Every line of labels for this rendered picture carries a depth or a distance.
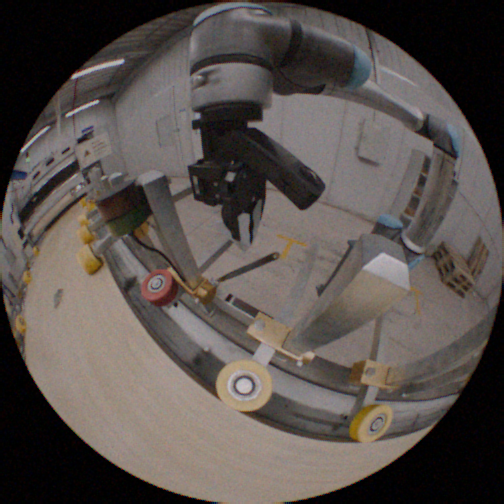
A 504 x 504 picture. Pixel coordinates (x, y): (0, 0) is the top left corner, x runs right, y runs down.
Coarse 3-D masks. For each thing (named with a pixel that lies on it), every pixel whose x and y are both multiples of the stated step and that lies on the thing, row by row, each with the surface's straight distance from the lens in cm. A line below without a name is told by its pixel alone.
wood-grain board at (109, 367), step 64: (64, 256) 94; (64, 320) 58; (128, 320) 35; (64, 384) 55; (128, 384) 33; (192, 384) 26; (128, 448) 40; (192, 448) 30; (256, 448) 28; (320, 448) 31; (384, 448) 42
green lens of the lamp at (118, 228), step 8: (144, 200) 21; (136, 208) 19; (144, 208) 20; (128, 216) 19; (136, 216) 19; (144, 216) 20; (112, 224) 20; (120, 224) 19; (128, 224) 19; (136, 224) 19; (112, 232) 21; (120, 232) 20; (128, 232) 20
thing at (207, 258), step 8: (224, 240) 44; (208, 248) 42; (216, 248) 42; (224, 248) 44; (200, 256) 41; (208, 256) 40; (216, 256) 42; (200, 264) 39; (208, 264) 41; (200, 272) 40; (176, 296) 38; (168, 304) 37
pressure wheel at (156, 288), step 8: (152, 272) 37; (160, 272) 35; (168, 272) 34; (144, 280) 36; (152, 280) 35; (160, 280) 34; (168, 280) 33; (144, 288) 35; (152, 288) 34; (160, 288) 33; (168, 288) 32; (176, 288) 34; (144, 296) 34; (152, 296) 33; (160, 296) 32; (168, 296) 32; (152, 304) 35; (160, 304) 34; (176, 304) 41
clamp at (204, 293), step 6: (168, 270) 40; (174, 276) 38; (180, 282) 36; (204, 282) 34; (186, 288) 35; (198, 288) 33; (204, 288) 33; (210, 288) 33; (192, 294) 34; (198, 294) 33; (204, 294) 33; (210, 294) 34; (198, 300) 34; (204, 300) 34; (210, 300) 36
